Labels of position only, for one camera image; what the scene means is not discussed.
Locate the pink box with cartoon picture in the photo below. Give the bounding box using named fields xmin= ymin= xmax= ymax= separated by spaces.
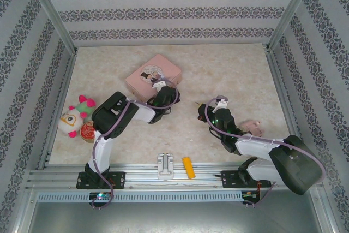
xmin=124 ymin=54 xmax=182 ymax=103

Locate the pink wooden toy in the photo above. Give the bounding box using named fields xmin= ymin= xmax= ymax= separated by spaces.
xmin=236 ymin=119 xmax=266 ymax=138

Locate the yellow block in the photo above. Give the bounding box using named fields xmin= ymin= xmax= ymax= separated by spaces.
xmin=182 ymin=156 xmax=197 ymax=180

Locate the small circuit board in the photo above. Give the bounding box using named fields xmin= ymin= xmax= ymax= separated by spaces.
xmin=89 ymin=192 xmax=112 ymax=201
xmin=242 ymin=191 xmax=261 ymax=200

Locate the white pink plush chicken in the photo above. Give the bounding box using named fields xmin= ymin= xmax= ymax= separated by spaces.
xmin=58 ymin=95 xmax=97 ymax=139

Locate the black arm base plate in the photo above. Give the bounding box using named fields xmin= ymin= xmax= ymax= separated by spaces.
xmin=221 ymin=170 xmax=273 ymax=189
xmin=76 ymin=171 xmax=127 ymax=190

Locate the aluminium side rail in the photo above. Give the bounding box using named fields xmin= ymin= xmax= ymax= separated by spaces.
xmin=263 ymin=44 xmax=310 ymax=168
xmin=37 ymin=49 xmax=80 ymax=170

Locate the white plastic bracket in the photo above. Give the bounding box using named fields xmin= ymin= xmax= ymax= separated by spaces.
xmin=157 ymin=152 xmax=175 ymax=181

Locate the aluminium front rail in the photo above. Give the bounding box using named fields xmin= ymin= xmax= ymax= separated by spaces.
xmin=26 ymin=163 xmax=327 ymax=190

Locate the slotted grey cable duct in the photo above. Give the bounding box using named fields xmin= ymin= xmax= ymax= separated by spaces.
xmin=37 ymin=191 xmax=243 ymax=203

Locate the aluminium frame post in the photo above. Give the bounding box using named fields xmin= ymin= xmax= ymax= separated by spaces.
xmin=23 ymin=0 xmax=79 ymax=53
xmin=266 ymin=0 xmax=319 ymax=52

